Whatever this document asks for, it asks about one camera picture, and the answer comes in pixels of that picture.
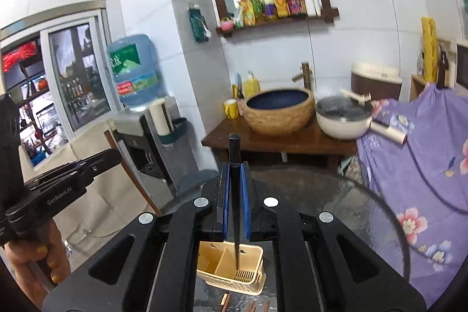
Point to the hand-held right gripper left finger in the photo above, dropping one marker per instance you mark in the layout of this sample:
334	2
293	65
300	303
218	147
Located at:
226	202

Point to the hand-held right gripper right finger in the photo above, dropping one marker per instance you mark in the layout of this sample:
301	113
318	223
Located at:
245	202

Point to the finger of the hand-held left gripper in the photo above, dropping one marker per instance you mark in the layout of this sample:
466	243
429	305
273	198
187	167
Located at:
95	164

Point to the black chopstick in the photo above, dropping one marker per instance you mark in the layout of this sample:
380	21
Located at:
235	151

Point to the beige plastic utensil holder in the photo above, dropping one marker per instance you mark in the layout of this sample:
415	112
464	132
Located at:
219	261

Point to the person's left hand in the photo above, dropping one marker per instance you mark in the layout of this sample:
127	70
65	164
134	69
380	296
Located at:
25	261

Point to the grey water dispenser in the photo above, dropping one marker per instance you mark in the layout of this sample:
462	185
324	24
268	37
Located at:
146	151

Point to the dark wooden counter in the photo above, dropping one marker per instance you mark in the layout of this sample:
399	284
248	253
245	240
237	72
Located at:
292	145

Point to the dark green roll holder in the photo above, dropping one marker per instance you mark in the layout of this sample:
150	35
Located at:
175	134

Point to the woven pattern basin sink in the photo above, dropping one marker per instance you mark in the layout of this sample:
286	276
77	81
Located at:
278	118

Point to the yellow cup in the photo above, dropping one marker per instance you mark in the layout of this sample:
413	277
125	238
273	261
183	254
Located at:
231	109

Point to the blue water jug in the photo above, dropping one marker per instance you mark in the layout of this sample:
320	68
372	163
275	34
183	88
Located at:
135	70

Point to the yellow detergent bottle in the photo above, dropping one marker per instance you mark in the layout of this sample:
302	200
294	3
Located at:
251	87

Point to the white pan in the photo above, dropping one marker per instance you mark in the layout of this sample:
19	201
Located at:
340	129

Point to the red bundle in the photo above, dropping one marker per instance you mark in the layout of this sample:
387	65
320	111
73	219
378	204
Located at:
20	56

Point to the glass pan lid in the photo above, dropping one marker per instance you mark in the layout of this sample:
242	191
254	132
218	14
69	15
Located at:
342	109

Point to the bamboo style brass faucet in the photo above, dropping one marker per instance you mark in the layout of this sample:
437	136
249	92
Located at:
306	76

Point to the brown and white rice cooker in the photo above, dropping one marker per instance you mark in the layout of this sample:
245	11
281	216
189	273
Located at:
376	83

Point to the pink bowl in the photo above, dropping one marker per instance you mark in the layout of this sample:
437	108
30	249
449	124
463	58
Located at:
226	25

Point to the purple floral blanket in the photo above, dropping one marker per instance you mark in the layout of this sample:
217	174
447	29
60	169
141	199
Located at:
420	169

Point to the row of condiment bottles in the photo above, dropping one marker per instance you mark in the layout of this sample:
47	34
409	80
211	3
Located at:
278	3

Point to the light wooden shelf box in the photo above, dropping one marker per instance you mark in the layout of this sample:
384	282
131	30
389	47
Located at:
416	87

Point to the dark glass bottle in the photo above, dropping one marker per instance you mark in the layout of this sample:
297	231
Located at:
443	72

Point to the tall yellow box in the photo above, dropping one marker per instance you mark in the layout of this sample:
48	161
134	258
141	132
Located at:
429	49

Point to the white microwave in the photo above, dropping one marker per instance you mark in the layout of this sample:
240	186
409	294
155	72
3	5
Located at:
462	63

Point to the aluminium frame window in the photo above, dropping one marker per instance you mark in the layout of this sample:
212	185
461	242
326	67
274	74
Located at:
78	78

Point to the green wall packet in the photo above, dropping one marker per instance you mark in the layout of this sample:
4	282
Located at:
198	25

